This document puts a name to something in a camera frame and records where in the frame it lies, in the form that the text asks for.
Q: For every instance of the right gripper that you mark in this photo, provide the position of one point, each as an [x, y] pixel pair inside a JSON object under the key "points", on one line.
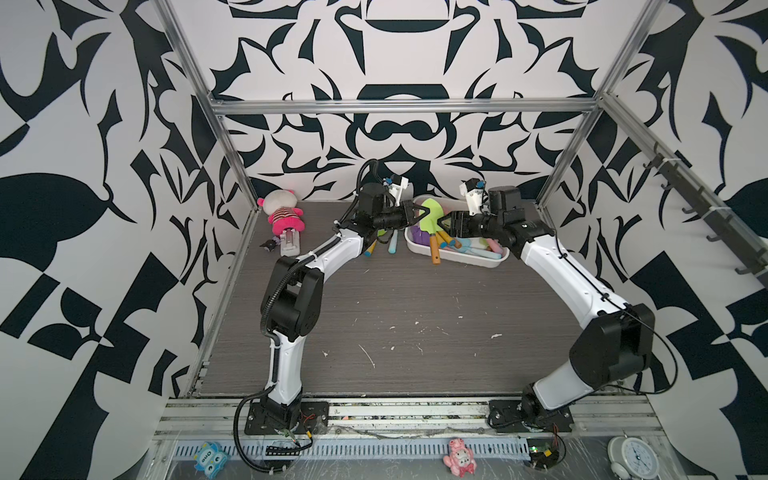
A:
{"points": [[456, 221]]}

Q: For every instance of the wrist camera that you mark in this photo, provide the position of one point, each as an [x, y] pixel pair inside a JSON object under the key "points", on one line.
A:
{"points": [[397, 187], [476, 197]]}

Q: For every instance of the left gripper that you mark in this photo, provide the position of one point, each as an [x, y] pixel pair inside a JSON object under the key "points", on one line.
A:
{"points": [[404, 215]]}

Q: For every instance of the pink white plush doll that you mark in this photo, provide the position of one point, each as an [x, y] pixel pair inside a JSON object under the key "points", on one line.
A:
{"points": [[283, 214]]}

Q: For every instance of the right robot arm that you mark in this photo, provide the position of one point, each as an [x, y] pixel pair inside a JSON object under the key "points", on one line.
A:
{"points": [[616, 337]]}

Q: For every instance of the green shovel yellow handle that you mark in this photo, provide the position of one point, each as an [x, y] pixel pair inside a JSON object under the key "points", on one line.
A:
{"points": [[369, 251]]}

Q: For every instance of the green shovel orange handle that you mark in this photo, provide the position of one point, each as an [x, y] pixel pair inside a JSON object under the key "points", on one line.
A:
{"points": [[429, 224]]}

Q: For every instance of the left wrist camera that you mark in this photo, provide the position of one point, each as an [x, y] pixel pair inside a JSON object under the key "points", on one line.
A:
{"points": [[397, 187]]}

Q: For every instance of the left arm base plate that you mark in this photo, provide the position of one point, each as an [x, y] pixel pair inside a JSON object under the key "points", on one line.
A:
{"points": [[266, 416]]}

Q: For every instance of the pink bear toy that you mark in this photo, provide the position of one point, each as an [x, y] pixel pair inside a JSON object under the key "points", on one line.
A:
{"points": [[460, 459]]}

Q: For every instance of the white alarm clock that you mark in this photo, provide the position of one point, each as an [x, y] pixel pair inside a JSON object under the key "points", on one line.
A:
{"points": [[632, 458]]}

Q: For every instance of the light blue toy shovel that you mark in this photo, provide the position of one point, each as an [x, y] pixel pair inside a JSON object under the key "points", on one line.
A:
{"points": [[392, 245]]}

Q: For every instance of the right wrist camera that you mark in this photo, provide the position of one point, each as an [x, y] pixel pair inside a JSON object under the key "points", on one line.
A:
{"points": [[476, 197]]}

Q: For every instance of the green circuit board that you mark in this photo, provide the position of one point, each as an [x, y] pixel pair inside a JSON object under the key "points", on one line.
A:
{"points": [[544, 456]]}

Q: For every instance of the white storage box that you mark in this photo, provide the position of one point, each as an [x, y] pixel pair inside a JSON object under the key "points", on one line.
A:
{"points": [[473, 251]]}

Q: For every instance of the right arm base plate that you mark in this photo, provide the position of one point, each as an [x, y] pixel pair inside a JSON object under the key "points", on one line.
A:
{"points": [[510, 416]]}

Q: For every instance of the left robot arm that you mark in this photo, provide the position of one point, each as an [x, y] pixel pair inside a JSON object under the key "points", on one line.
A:
{"points": [[292, 302]]}

